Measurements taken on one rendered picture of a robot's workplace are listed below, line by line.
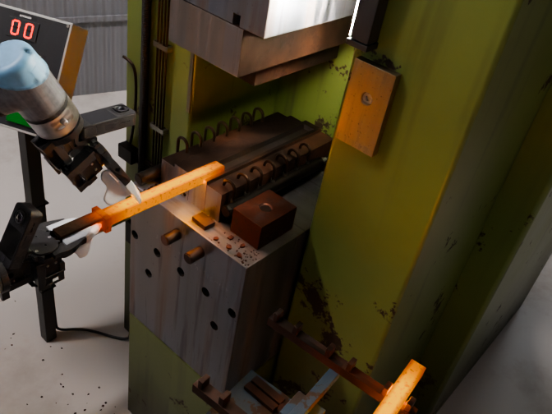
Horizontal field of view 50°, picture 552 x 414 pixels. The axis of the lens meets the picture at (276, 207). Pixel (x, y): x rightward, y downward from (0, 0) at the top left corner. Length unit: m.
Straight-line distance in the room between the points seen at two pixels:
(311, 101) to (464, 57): 0.72
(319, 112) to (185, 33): 0.57
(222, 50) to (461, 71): 0.44
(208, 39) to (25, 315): 1.50
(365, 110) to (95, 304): 1.56
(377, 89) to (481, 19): 0.22
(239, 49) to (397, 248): 0.50
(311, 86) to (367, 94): 0.56
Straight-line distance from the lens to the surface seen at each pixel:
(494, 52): 1.02
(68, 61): 1.53
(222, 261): 1.29
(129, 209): 1.22
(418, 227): 1.19
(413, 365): 1.14
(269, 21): 1.09
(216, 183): 1.33
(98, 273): 2.53
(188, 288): 1.44
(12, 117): 1.56
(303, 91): 1.69
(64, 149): 1.05
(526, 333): 2.80
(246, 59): 1.16
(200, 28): 1.21
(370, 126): 1.14
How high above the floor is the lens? 1.76
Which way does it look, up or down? 36 degrees down
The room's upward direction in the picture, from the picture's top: 11 degrees clockwise
